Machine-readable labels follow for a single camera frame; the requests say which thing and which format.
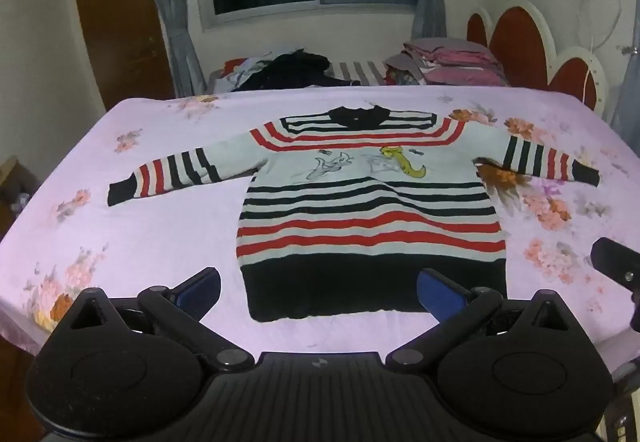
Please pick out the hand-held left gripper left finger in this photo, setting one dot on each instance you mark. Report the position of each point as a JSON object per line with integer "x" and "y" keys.
{"x": 200, "y": 293}

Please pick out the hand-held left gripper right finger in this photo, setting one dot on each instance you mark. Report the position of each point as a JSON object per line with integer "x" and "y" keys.
{"x": 440, "y": 294}

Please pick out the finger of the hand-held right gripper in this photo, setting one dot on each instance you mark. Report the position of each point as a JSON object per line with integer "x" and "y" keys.
{"x": 617, "y": 264}

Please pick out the striped cartoon knit sweater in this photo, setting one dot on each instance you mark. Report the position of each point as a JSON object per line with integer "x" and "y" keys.
{"x": 370, "y": 217}

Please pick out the white and red clothes heap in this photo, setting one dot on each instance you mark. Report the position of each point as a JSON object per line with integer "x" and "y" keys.
{"x": 240, "y": 72}

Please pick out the black clothes heap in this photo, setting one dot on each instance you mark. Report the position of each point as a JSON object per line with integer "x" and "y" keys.
{"x": 290, "y": 70}

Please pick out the pink floral bed sheet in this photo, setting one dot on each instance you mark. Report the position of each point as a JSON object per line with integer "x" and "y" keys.
{"x": 165, "y": 232}

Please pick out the cardboard box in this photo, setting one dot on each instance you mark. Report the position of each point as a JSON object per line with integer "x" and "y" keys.
{"x": 17, "y": 182}

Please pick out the colourful printed cloth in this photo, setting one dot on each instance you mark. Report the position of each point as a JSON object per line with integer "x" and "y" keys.
{"x": 402, "y": 72}

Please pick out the stack of pink folded bedding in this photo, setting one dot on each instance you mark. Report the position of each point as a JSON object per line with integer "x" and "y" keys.
{"x": 460, "y": 62}

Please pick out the grey striped cloth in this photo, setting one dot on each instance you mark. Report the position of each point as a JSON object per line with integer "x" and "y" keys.
{"x": 357, "y": 71}

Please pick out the red scalloped headboard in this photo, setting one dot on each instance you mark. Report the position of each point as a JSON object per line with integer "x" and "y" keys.
{"x": 520, "y": 42}

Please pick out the brown wooden door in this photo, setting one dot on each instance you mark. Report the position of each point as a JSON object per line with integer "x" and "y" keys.
{"x": 120, "y": 22}

